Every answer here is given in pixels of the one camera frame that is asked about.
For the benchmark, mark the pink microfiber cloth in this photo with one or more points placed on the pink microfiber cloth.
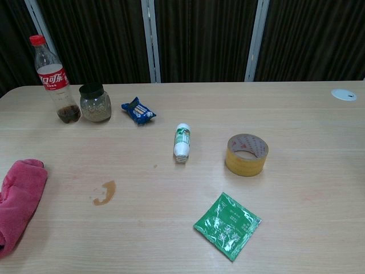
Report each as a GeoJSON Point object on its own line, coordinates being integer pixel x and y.
{"type": "Point", "coordinates": [20, 199]}

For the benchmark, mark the small white bottle green label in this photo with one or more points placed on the small white bottle green label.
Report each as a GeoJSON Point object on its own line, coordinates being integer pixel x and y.
{"type": "Point", "coordinates": [182, 142]}

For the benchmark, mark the blue snack packet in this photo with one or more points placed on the blue snack packet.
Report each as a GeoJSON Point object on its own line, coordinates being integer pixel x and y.
{"type": "Point", "coordinates": [138, 112]}

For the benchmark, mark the yellow tape roll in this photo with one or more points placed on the yellow tape roll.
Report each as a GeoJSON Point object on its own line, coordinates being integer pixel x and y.
{"type": "Point", "coordinates": [242, 165]}

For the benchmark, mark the brown liquid spill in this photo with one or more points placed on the brown liquid spill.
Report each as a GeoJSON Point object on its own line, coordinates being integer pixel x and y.
{"type": "Point", "coordinates": [109, 191]}

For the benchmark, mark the glass jar black lid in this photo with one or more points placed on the glass jar black lid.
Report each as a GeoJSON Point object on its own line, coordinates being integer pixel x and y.
{"type": "Point", "coordinates": [95, 107]}

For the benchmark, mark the dark ribbed partition panel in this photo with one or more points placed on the dark ribbed partition panel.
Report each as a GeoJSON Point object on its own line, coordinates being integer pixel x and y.
{"type": "Point", "coordinates": [99, 42]}
{"type": "Point", "coordinates": [11, 42]}
{"type": "Point", "coordinates": [313, 42]}
{"type": "Point", "coordinates": [205, 42]}

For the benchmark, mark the green foil sachet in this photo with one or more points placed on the green foil sachet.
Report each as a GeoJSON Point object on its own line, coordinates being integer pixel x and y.
{"type": "Point", "coordinates": [228, 225]}

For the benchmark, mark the cola bottle red label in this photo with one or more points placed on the cola bottle red label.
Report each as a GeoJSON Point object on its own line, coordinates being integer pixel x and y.
{"type": "Point", "coordinates": [52, 80]}

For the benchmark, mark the grey partition post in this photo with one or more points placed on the grey partition post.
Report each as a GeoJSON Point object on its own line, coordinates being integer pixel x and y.
{"type": "Point", "coordinates": [256, 42]}
{"type": "Point", "coordinates": [33, 11]}
{"type": "Point", "coordinates": [151, 42]}

